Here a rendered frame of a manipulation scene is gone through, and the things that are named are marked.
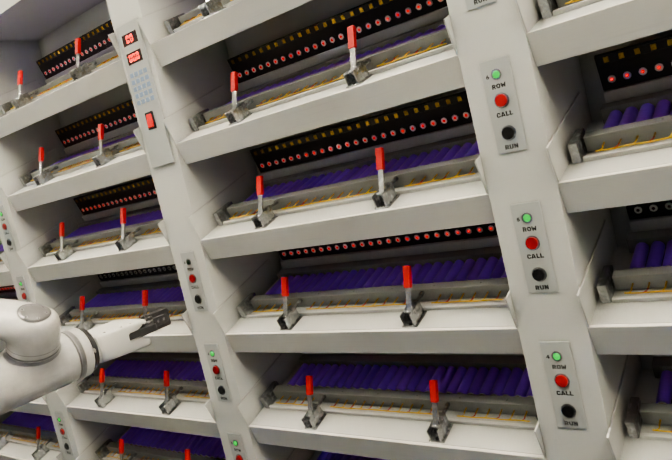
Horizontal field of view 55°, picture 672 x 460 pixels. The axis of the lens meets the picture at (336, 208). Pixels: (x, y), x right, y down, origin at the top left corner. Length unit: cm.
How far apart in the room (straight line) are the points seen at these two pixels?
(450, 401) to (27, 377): 66
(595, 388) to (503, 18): 49
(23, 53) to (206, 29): 89
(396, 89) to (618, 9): 31
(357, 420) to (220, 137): 56
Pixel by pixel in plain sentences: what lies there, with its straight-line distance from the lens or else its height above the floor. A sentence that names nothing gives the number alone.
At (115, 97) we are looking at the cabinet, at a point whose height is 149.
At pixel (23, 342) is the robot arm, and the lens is 106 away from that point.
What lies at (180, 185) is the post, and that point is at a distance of 128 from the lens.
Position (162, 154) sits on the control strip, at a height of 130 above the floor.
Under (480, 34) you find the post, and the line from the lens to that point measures 88.
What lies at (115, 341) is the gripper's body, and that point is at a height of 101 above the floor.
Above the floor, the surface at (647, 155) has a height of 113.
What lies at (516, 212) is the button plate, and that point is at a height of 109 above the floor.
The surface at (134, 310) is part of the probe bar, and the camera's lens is 164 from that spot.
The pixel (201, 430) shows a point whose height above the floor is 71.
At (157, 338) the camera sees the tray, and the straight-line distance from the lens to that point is 148.
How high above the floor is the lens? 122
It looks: 5 degrees down
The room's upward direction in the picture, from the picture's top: 13 degrees counter-clockwise
